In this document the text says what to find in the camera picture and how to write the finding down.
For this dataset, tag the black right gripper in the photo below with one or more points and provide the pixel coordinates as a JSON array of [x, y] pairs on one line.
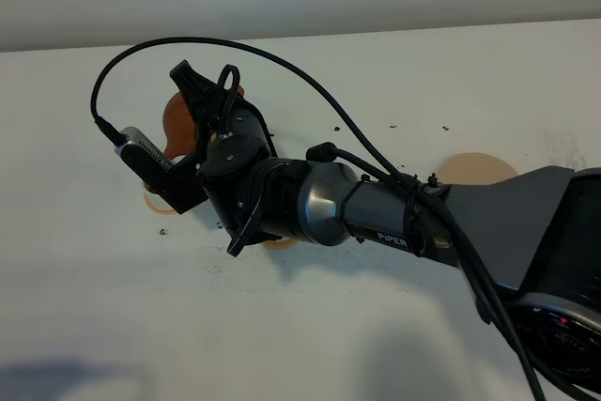
[[241, 172]]

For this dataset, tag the brown clay teapot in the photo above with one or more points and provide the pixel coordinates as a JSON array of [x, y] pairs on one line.
[[178, 128]]

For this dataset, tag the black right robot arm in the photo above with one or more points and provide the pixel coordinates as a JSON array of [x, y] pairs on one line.
[[528, 246]]

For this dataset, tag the beige round teapot coaster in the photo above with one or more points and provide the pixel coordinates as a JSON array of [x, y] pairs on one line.
[[475, 169]]

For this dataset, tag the orange coaster left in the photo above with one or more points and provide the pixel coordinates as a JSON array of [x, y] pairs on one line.
[[158, 204]]

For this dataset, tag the orange coaster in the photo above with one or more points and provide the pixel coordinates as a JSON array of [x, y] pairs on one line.
[[279, 244], [158, 204]]

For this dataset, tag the orange coaster middle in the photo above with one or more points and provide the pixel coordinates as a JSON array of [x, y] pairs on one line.
[[279, 244]]

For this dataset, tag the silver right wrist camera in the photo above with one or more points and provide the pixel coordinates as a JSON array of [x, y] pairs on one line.
[[174, 182]]

